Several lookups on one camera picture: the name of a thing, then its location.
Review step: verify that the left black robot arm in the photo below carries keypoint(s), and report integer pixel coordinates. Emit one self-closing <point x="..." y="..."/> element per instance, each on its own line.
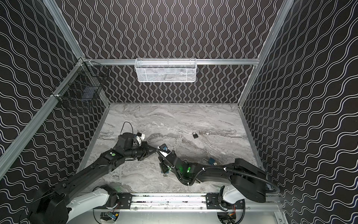
<point x="52" y="205"/>

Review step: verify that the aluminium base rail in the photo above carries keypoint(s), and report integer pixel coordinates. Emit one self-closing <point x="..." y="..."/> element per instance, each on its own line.
<point x="189" y="202"/>

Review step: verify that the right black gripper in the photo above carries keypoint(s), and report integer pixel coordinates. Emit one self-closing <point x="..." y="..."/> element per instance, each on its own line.
<point x="165" y="159"/>

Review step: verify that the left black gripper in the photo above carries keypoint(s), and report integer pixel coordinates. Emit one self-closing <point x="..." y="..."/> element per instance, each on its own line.
<point x="144" y="152"/>

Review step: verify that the black wire mesh basket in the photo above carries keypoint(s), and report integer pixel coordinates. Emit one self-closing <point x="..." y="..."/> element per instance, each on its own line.
<point x="83" y="92"/>

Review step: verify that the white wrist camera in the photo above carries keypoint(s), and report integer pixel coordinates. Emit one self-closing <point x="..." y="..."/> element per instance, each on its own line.
<point x="164" y="148"/>
<point x="138" y="139"/>

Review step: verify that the left blue padlock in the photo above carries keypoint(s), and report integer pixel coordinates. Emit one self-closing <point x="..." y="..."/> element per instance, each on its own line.
<point x="164" y="169"/>

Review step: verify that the white wire mesh basket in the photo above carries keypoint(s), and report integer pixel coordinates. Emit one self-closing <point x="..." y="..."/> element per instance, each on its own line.
<point x="165" y="70"/>

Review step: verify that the right blue padlock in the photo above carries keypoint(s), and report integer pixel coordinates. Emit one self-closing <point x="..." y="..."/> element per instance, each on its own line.
<point x="210" y="161"/>

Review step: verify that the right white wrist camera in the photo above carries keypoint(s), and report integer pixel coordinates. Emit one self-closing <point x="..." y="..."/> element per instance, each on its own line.
<point x="164" y="148"/>

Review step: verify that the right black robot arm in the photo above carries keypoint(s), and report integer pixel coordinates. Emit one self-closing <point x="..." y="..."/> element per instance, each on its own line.
<point x="246" y="178"/>

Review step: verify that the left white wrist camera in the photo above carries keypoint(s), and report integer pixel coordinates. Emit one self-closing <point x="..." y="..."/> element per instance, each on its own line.
<point x="138" y="139"/>

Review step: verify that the blue padlock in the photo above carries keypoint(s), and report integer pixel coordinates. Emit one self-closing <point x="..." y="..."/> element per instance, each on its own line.
<point x="210" y="161"/>
<point x="164" y="169"/>

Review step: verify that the black padlock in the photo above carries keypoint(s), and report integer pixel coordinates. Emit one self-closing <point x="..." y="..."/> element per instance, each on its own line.
<point x="195" y="135"/>

